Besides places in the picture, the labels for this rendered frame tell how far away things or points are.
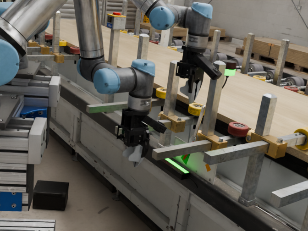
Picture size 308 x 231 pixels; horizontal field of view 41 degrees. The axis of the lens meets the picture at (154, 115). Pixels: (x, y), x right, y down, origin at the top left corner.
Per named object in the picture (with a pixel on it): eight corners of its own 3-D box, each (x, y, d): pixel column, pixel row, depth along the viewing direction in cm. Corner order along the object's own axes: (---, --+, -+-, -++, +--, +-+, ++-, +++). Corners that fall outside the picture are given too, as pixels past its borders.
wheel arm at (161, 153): (156, 162, 141) (158, 151, 140) (151, 159, 144) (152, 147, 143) (242, 145, 167) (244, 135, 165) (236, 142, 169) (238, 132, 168)
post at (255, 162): (243, 222, 147) (271, 96, 132) (236, 217, 150) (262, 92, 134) (249, 220, 149) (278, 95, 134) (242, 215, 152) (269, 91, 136)
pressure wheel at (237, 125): (234, 155, 162) (239, 129, 158) (220, 147, 168) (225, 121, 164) (247, 152, 167) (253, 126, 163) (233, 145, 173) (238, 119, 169)
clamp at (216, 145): (216, 155, 154) (218, 143, 152) (193, 142, 164) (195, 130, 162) (226, 153, 157) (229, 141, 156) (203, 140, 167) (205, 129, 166)
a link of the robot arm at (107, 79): (85, 87, 125) (116, 85, 131) (104, 98, 117) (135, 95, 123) (87, 62, 122) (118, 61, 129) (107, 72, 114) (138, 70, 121)
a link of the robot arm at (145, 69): (124, 58, 126) (146, 57, 131) (121, 92, 129) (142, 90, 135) (139, 64, 120) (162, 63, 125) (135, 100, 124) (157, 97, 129)
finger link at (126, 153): (118, 165, 138) (121, 140, 135) (133, 162, 142) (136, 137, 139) (123, 169, 136) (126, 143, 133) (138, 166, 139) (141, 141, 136)
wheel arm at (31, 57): (14, 62, 253) (15, 55, 252) (13, 61, 256) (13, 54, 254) (79, 61, 278) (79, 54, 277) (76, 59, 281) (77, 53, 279)
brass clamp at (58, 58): (56, 63, 265) (56, 55, 264) (48, 58, 276) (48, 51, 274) (64, 63, 269) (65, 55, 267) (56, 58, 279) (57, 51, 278)
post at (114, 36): (106, 113, 220) (113, 29, 205) (102, 110, 223) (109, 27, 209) (113, 112, 222) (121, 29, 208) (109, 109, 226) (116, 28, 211)
